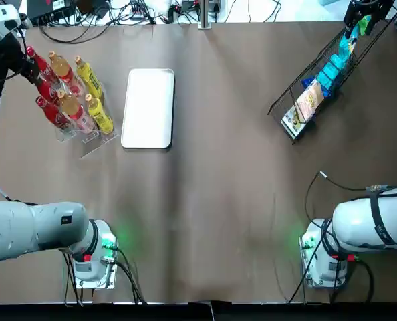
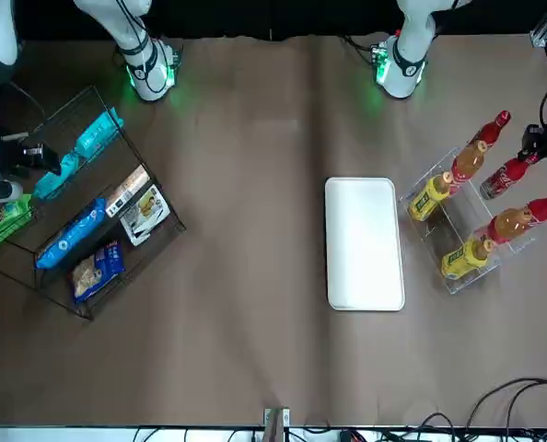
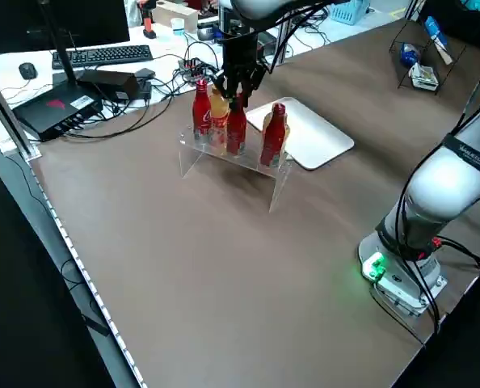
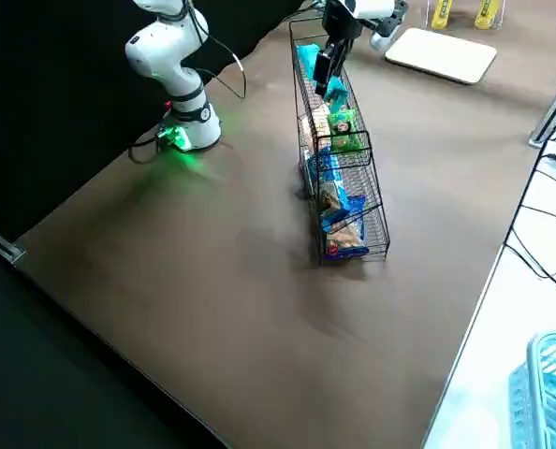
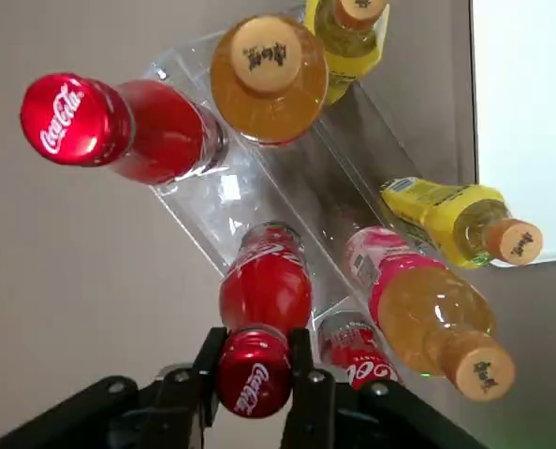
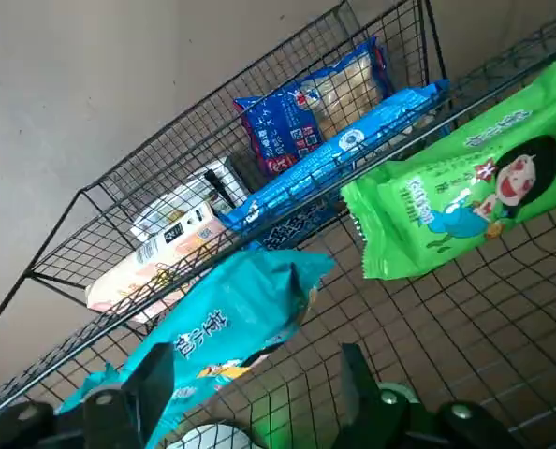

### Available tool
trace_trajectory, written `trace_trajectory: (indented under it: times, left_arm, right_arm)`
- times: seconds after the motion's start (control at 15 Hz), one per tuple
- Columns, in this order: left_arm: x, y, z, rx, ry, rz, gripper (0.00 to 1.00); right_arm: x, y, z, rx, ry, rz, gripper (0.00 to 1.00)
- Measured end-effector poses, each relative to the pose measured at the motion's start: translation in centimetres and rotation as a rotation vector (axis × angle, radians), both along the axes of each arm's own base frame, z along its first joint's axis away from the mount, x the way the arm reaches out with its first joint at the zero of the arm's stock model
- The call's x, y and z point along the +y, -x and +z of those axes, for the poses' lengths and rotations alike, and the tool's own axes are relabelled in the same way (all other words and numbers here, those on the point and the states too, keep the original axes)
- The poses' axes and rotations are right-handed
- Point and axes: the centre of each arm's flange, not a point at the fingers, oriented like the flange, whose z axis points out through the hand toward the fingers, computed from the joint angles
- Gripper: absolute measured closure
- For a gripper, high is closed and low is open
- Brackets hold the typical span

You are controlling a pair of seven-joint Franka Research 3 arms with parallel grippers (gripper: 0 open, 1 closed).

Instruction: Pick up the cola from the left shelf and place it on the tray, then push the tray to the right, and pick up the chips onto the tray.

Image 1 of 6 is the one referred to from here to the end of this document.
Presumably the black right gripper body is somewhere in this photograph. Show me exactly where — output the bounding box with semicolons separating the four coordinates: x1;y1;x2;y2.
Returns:
349;0;395;16

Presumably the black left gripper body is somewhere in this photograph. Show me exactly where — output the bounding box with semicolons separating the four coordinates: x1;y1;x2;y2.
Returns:
0;35;27;84

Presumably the red cola bottle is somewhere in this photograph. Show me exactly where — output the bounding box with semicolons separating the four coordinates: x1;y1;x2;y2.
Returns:
36;77;65;103
34;96;72;131
24;46;54;86

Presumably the teal chips bag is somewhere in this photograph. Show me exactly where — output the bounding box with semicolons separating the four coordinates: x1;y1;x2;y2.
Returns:
338;30;359;57

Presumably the white rectangular tray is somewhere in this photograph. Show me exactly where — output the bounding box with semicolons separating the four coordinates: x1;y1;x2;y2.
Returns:
120;68;176;150

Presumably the clear acrylic bottle shelf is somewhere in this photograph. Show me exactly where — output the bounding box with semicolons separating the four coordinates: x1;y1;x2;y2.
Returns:
53;78;121;160

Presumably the green snack packet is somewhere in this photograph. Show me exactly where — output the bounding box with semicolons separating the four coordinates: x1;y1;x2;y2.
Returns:
357;15;372;37

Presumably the orange tea bottle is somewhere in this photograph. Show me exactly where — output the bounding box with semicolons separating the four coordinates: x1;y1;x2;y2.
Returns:
47;50;85;96
57;90;96;134

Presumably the teal snack packet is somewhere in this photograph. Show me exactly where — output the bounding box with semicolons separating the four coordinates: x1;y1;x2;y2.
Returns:
316;53;349;98

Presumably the yellow drink bottle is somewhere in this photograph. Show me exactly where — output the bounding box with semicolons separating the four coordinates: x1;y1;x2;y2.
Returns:
84;93;114;134
74;55;103;100

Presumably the black box device red logo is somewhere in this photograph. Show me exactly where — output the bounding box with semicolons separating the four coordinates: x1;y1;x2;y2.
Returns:
27;0;73;19

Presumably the black power adapter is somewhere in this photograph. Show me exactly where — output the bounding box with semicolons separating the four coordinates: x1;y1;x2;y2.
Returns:
75;0;110;18

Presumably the beige snack box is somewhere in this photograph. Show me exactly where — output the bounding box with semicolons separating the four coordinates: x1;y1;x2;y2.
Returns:
294;80;325;117

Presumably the white snack packet yellow picture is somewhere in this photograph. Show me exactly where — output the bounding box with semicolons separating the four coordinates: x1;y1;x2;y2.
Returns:
280;106;315;139

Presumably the power strip with plugs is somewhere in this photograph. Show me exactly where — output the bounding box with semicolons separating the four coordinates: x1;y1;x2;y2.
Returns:
128;1;153;16

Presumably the black desk cable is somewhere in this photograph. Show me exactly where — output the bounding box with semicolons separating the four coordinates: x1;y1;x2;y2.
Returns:
37;13;159;45

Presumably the black wire basket rack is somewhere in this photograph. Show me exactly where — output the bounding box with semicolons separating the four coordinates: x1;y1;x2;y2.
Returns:
267;18;392;145

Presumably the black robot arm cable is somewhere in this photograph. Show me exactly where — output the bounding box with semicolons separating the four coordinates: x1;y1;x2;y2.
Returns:
304;171;373;235
61;245;148;307

